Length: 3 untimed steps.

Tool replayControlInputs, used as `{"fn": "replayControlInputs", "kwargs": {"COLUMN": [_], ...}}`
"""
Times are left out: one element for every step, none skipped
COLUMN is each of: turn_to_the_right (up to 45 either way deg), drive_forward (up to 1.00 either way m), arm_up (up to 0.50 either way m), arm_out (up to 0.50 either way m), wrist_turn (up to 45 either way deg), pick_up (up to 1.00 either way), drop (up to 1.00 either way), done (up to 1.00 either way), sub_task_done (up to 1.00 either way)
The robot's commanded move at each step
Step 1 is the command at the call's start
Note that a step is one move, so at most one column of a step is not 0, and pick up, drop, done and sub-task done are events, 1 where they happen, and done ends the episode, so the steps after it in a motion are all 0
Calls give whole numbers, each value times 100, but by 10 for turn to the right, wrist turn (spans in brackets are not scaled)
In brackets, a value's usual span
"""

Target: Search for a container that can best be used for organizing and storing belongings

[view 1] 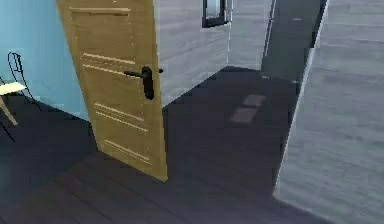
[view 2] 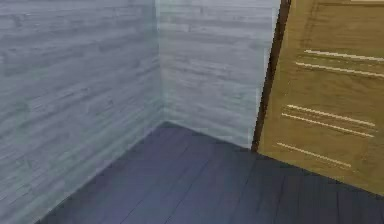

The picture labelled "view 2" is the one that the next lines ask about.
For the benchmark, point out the tan wooden room door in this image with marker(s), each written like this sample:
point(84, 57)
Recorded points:
point(326, 100)

